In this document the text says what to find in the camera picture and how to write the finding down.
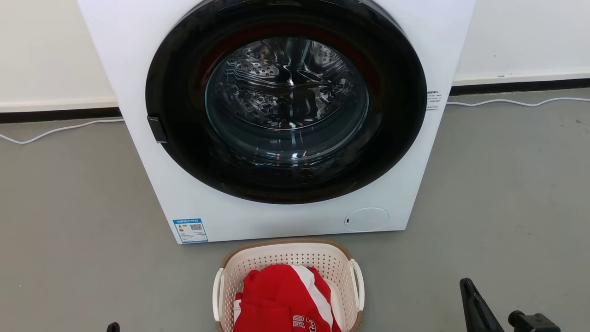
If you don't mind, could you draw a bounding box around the red and white garment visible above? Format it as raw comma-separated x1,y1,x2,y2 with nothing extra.
233,264,342,332

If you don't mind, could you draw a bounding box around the round white filter cover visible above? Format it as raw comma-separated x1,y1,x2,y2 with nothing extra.
344,207,390,232

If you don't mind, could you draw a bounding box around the cream perforated laundry basket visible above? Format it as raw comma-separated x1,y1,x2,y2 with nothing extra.
212,238,365,332

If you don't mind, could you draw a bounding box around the white power cable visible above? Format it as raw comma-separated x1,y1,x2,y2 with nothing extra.
446,96,590,107
0,118,125,145

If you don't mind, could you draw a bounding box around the black round washer door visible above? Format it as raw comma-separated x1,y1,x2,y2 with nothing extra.
145,0,428,205

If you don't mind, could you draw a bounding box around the blue energy label sticker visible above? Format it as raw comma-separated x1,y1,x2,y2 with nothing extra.
173,218,209,243

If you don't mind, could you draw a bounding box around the steel washing drum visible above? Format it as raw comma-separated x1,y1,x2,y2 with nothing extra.
206,37,369,166

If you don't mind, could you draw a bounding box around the black washer door handle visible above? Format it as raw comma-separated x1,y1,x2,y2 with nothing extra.
147,115,168,144

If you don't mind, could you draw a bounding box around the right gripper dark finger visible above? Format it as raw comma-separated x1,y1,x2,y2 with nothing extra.
460,278,506,332

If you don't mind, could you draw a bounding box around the white front-load washing machine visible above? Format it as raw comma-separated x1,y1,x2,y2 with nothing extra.
77,0,478,244

